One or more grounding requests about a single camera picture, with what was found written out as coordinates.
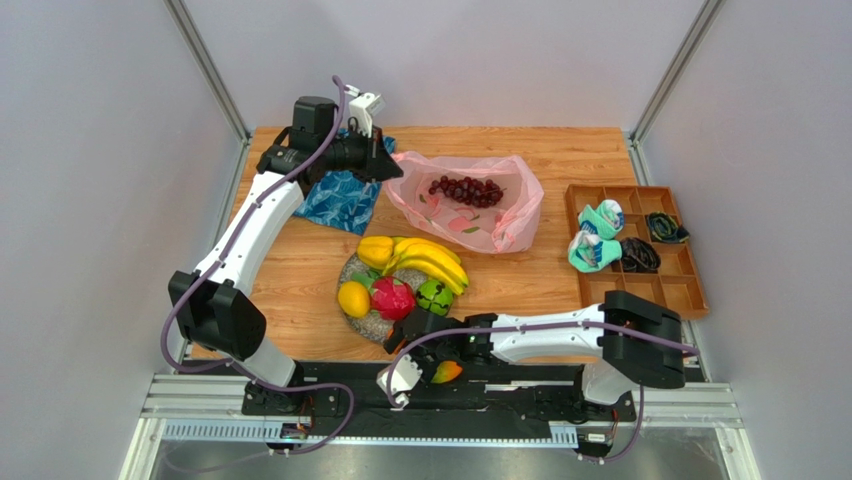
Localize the fake mango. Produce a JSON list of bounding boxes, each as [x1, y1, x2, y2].
[[430, 360, 463, 385]]

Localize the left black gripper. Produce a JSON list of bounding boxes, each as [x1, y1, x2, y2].
[[319, 124, 404, 185]]

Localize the dark striped sock roll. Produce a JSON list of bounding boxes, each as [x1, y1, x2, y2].
[[646, 211, 690, 244]]

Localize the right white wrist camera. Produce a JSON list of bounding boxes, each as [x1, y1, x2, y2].
[[376, 354, 423, 410]]

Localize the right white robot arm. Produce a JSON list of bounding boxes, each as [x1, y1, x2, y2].
[[376, 290, 699, 409]]

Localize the red fake dragon fruit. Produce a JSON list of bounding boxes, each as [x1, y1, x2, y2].
[[352, 271, 416, 321]]

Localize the yellow fake lemon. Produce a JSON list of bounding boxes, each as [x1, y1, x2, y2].
[[337, 281, 371, 319]]

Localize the dark red fake grapes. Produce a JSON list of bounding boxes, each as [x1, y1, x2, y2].
[[427, 175, 505, 209]]

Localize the speckled ceramic plate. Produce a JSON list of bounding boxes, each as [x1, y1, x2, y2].
[[337, 254, 428, 344]]

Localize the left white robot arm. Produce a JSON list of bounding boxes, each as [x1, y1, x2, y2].
[[167, 87, 402, 389]]

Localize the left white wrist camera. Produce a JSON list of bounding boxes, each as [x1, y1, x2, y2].
[[345, 85, 386, 138]]

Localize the blue patterned cloth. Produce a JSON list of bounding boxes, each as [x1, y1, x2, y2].
[[294, 132, 384, 236]]

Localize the yellow fake bell pepper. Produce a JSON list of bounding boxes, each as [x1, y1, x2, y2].
[[356, 236, 395, 271]]

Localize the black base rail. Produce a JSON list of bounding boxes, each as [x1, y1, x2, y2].
[[241, 362, 641, 442]]

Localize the black sock roll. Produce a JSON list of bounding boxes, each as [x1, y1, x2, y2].
[[620, 237, 661, 274]]

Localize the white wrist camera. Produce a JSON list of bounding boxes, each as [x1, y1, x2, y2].
[[345, 85, 386, 138], [376, 354, 423, 410]]

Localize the yellow fake banana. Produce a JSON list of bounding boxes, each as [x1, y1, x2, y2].
[[382, 254, 469, 296], [392, 236, 462, 265]]

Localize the pink plastic bag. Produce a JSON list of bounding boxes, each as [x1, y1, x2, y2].
[[383, 151, 544, 254]]

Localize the green white sock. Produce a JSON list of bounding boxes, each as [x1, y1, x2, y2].
[[567, 230, 623, 274], [577, 199, 625, 240]]

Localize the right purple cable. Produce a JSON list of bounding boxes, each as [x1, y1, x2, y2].
[[383, 320, 700, 465]]

